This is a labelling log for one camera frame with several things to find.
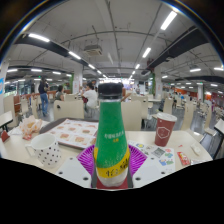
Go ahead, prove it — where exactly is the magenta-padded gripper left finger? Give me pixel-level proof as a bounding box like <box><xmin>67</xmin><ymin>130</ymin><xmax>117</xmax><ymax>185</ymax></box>
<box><xmin>54</xmin><ymin>143</ymin><xmax>98</xmax><ymax>189</ymax></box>

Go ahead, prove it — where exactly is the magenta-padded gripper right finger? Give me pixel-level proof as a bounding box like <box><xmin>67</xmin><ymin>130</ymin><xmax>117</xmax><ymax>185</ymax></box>
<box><xmin>127</xmin><ymin>143</ymin><xmax>171</xmax><ymax>189</ymax></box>

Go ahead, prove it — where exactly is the green drink bottle black cap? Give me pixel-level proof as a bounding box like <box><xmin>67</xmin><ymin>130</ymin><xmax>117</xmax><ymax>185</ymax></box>
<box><xmin>93</xmin><ymin>82</ymin><xmax>132</xmax><ymax>188</ymax></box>

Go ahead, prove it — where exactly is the colourful sticker sheet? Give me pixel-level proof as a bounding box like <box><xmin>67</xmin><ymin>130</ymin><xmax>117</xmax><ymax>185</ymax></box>
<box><xmin>128</xmin><ymin>139</ymin><xmax>177</xmax><ymax>168</ymax></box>

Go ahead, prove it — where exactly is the dark food tray paper liner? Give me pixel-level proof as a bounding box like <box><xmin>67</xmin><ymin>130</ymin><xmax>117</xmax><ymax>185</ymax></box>
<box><xmin>39</xmin><ymin>117</ymin><xmax>100</xmax><ymax>150</ymax></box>

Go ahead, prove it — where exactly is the red paper cup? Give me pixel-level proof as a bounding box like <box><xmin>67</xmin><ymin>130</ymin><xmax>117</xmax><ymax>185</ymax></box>
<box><xmin>154</xmin><ymin>112</ymin><xmax>178</xmax><ymax>148</ymax></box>

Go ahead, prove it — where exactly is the small white packet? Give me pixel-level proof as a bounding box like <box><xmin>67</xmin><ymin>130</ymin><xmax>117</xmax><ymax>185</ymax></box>
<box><xmin>189</xmin><ymin>144</ymin><xmax>203</xmax><ymax>156</ymax></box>

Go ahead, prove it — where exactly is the group of beige chairs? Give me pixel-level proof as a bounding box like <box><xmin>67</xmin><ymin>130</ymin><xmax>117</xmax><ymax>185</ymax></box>
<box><xmin>143</xmin><ymin>94</ymin><xmax>224</xmax><ymax>134</ymax></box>

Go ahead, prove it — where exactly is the person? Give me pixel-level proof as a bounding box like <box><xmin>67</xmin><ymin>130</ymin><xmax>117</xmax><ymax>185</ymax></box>
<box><xmin>82</xmin><ymin>81</ymin><xmax>99</xmax><ymax>109</ymax></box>
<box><xmin>37</xmin><ymin>77</ymin><xmax>51</xmax><ymax>118</ymax></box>
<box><xmin>54</xmin><ymin>84</ymin><xmax>66</xmax><ymax>102</ymax></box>

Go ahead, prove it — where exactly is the white neighbouring table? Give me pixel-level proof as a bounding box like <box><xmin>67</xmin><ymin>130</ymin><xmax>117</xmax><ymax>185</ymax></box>
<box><xmin>213</xmin><ymin>118</ymin><xmax>224</xmax><ymax>159</ymax></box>
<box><xmin>0</xmin><ymin>110</ymin><xmax>14</xmax><ymax>133</ymax></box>

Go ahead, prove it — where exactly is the ceiling air conditioner unit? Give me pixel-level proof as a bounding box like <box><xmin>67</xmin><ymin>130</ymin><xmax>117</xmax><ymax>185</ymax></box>
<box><xmin>83</xmin><ymin>44</ymin><xmax>104</xmax><ymax>57</ymax></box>

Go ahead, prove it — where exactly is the group of ceiling lights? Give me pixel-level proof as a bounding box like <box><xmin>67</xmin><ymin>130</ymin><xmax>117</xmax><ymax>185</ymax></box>
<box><xmin>6</xmin><ymin>10</ymin><xmax>224</xmax><ymax>89</ymax></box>

